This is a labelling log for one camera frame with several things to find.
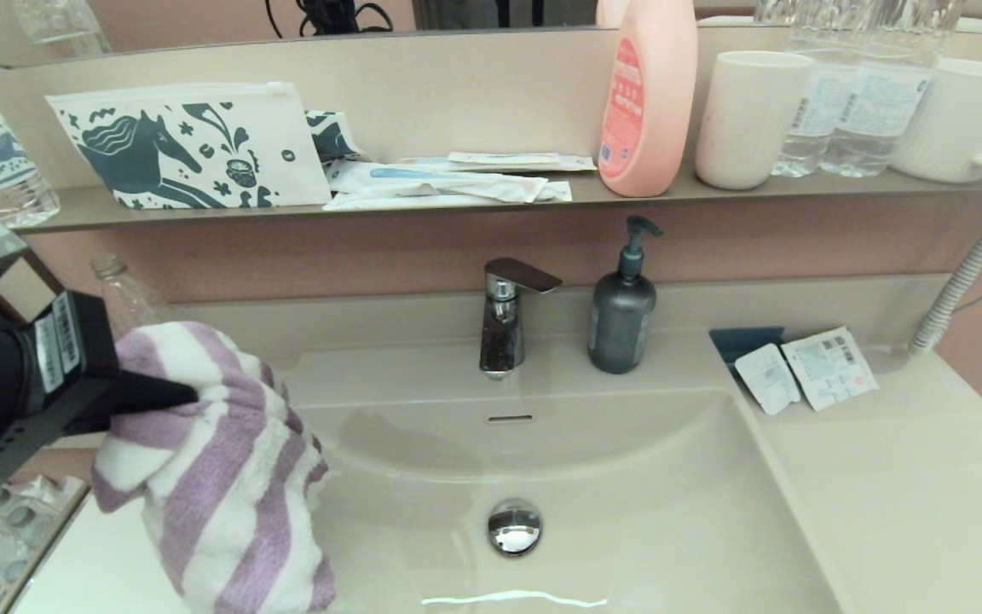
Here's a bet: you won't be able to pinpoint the purple white striped towel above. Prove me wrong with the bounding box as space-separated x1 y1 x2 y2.
90 321 339 614

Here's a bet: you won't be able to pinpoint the chrome sink faucet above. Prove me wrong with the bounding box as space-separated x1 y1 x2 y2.
479 257 563 376

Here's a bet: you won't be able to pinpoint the beige wash basin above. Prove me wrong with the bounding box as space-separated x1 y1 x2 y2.
286 388 850 614

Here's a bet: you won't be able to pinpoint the slim clear plastic bottle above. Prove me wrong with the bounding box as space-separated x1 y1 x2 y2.
91 256 161 339

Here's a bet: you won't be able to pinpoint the white pouch blue horse print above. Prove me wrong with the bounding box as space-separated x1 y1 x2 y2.
45 81 334 209

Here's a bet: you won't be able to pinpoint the flat white packet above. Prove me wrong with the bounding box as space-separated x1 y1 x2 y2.
323 192 500 211

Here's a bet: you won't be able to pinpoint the wrapped toiletry packets on shelf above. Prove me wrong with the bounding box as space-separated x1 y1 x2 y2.
326 159 575 204

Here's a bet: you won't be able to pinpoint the chrome drain stopper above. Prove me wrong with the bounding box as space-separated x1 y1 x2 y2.
488 498 543 557

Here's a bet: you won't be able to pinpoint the thin white blue sachet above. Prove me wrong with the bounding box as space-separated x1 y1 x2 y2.
397 150 598 173

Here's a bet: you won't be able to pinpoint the dark grey pump soap bottle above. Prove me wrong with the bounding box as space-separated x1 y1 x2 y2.
587 215 664 374

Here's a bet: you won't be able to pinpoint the pink lotion bottle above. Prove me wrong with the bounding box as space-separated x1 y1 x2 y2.
597 0 699 198

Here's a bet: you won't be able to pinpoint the dark blue sachet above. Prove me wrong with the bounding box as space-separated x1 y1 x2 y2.
709 327 787 369

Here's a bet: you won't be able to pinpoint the small white sachet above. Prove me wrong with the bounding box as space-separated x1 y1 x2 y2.
734 343 802 416

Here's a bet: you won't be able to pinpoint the white ribbed tumbler cup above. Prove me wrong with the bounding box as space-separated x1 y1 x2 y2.
695 50 815 190

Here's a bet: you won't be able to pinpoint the large white barcode sachet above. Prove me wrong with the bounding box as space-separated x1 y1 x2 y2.
781 327 881 412

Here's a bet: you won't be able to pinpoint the clear ribbed water bottle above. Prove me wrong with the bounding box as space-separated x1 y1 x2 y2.
770 0 864 178
819 0 963 178

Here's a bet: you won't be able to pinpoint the grey brown wall shelf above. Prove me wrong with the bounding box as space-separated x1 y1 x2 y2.
0 165 982 240

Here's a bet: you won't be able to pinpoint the wall mirror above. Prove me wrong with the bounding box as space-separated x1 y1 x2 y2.
0 0 982 69

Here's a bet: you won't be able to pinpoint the white coiled hose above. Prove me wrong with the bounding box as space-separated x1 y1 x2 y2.
909 205 982 356

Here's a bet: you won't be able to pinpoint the white mug with handle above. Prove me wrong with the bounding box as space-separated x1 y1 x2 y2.
891 57 982 184

